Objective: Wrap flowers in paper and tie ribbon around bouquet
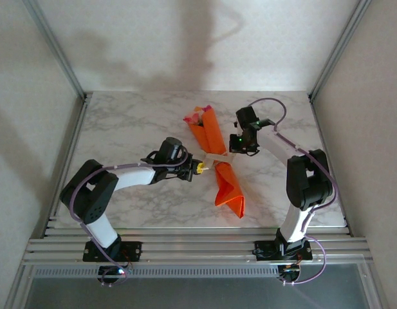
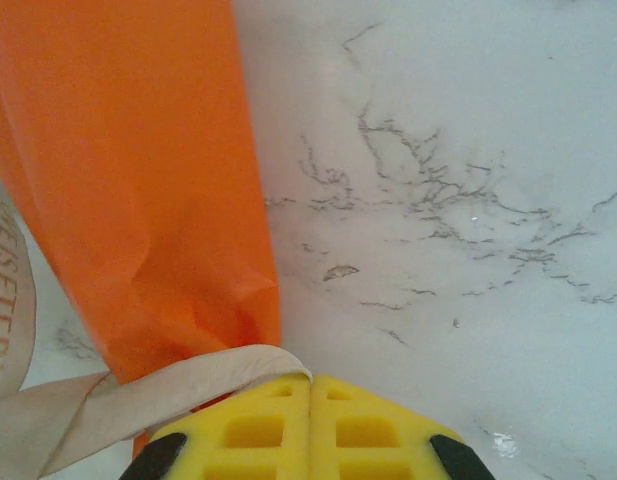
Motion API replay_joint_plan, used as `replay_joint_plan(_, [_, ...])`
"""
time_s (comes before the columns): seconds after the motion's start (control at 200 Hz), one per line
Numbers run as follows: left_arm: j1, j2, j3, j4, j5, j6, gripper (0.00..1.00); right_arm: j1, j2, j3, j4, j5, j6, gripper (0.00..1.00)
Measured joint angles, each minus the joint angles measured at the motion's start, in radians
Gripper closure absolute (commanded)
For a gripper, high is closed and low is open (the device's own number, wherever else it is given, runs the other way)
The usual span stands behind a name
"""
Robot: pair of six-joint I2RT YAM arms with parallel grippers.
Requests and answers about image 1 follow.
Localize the cream printed satin ribbon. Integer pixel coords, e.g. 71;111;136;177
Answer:
198;153;237;171

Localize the orange wrapping paper sheet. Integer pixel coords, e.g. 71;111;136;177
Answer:
188;106;247;219

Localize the grey translucent panel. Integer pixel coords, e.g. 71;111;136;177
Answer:
24;263;374;309

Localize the black controller board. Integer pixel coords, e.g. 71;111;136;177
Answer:
98;265;128;278
277;263;302;283

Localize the wide aluminium frame rail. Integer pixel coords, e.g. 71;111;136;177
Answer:
23;227;374;267

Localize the aluminium table side rail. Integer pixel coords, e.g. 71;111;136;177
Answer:
40;95;91;239
309;95;354;238

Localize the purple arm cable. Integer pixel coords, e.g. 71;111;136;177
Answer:
248;97;339;286
69;146;189;287

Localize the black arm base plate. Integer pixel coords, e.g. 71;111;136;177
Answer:
82;240;143;263
253;239;314;262

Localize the grey slotted cable duct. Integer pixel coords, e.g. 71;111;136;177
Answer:
33;266;280;279

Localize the aluminium frame post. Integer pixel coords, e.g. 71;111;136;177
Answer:
309;0;373;101
23;0;89;101

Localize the aluminium frame bar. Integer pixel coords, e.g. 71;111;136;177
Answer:
358;263;389;309
5;265;35;309

